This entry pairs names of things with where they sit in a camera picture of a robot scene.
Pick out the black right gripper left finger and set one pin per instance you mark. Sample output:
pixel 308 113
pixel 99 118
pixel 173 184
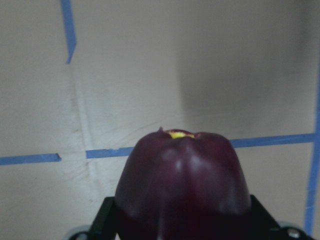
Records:
pixel 104 226

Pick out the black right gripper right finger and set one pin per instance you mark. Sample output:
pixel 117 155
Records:
pixel 265 227

